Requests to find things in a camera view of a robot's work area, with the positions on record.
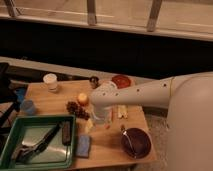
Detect red bowl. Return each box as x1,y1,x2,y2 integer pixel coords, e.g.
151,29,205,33
112,75,131,89

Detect red chili pepper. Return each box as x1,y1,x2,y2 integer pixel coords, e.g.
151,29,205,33
105,110,113,129

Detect yellow red apple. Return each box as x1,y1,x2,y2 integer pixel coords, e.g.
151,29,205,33
77,93,89,106

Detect blue sponge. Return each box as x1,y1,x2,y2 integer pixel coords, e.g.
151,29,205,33
76,135,91,158

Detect metal spoon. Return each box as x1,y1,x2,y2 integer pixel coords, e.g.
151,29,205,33
121,125,135,154

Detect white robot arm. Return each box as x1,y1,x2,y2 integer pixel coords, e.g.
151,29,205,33
90,72,213,171

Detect dark grape bunch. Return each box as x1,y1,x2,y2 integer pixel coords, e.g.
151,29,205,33
66,101,90,120

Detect green plastic tray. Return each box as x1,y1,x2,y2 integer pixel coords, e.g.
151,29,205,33
0,115,76,171

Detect dark purple bowl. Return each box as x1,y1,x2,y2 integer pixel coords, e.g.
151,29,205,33
121,128,151,159

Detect black chair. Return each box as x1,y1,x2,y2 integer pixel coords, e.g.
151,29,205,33
0,62,26,134

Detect black tongs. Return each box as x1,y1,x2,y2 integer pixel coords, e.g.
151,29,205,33
11,123,61,164

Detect white paper cup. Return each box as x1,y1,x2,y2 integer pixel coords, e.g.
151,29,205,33
43,73,58,92

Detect peeled banana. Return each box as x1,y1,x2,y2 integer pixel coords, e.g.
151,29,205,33
118,105,128,119

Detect blue plastic cup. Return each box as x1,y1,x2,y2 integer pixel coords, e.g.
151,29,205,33
20,100,36,116

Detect dark brush block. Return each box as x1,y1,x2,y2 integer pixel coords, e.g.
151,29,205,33
62,121,71,146

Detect small metal cup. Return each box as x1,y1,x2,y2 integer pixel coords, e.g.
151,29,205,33
89,76,99,89

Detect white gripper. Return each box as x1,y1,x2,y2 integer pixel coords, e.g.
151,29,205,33
84,107,112,134

